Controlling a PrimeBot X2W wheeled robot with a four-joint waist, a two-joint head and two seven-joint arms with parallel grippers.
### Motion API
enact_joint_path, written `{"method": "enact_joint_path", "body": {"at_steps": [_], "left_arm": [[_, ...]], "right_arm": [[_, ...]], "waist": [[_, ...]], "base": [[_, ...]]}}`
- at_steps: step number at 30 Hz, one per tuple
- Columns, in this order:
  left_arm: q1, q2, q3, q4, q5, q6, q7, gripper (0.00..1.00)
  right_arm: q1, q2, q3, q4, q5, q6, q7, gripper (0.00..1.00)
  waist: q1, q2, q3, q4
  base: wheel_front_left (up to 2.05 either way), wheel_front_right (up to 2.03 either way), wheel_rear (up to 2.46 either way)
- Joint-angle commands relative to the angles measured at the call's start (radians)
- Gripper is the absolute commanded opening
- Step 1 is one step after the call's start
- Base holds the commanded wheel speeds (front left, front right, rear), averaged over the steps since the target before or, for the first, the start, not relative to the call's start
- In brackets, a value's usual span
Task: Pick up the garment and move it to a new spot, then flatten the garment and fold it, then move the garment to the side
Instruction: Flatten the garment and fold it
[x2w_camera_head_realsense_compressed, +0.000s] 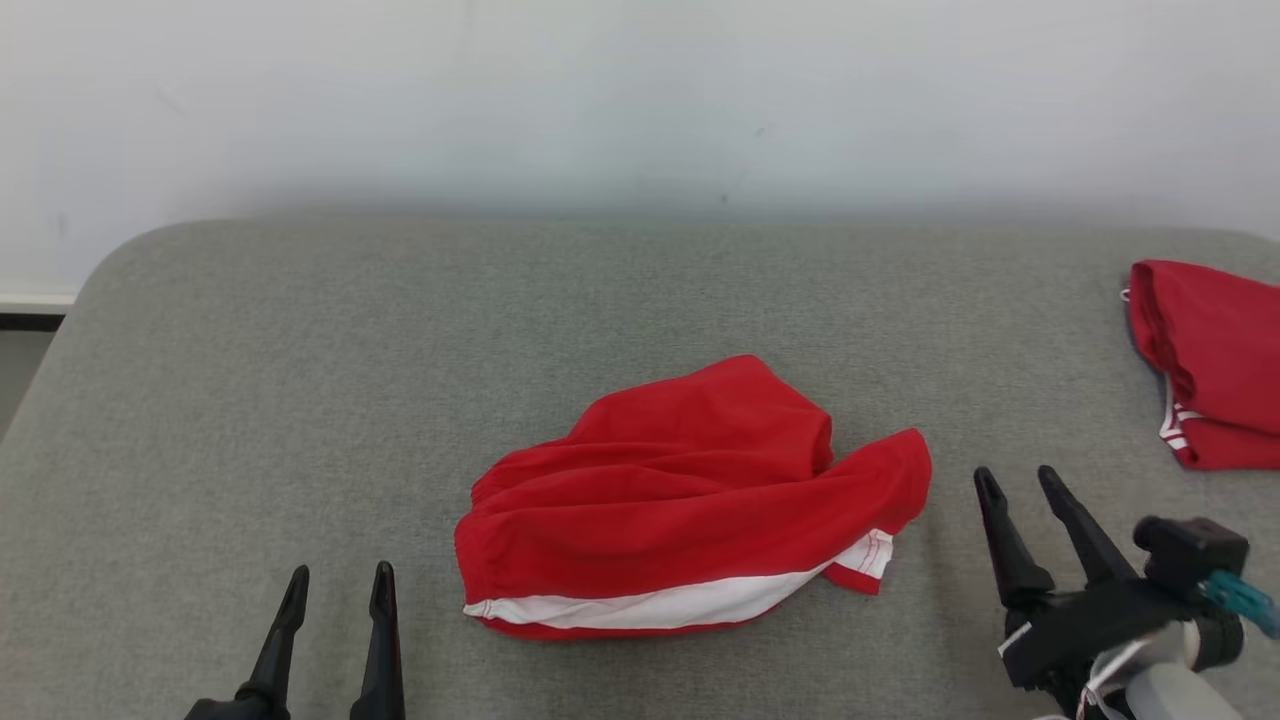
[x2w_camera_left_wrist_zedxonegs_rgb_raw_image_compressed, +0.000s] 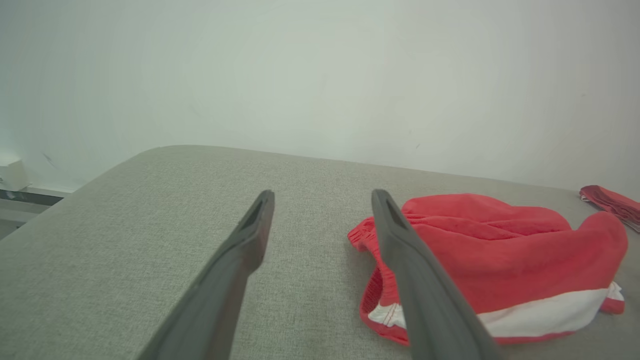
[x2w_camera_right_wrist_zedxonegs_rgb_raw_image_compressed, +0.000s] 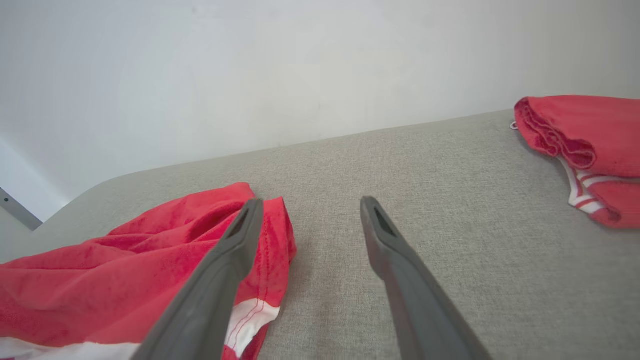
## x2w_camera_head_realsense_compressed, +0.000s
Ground white wall baseboard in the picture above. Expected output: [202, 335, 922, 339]
[0, 289, 79, 314]

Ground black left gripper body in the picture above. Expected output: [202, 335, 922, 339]
[185, 695, 291, 720]

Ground grey fabric sofa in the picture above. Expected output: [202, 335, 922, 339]
[0, 215, 1280, 720]

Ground red white-striped shorts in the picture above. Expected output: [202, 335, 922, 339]
[454, 354, 933, 641]

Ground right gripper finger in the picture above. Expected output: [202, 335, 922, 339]
[1037, 465, 1138, 589]
[974, 467, 1054, 608]

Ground white red right wire bundle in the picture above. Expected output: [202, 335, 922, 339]
[1072, 640, 1153, 720]

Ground red Bulls 23 jersey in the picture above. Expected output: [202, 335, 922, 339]
[1120, 259, 1280, 472]

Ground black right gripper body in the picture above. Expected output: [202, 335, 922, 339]
[998, 516, 1251, 716]

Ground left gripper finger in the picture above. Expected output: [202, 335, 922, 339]
[238, 565, 311, 708]
[350, 561, 406, 720]

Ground teal plug right arm cable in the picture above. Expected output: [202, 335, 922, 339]
[1200, 570, 1280, 641]

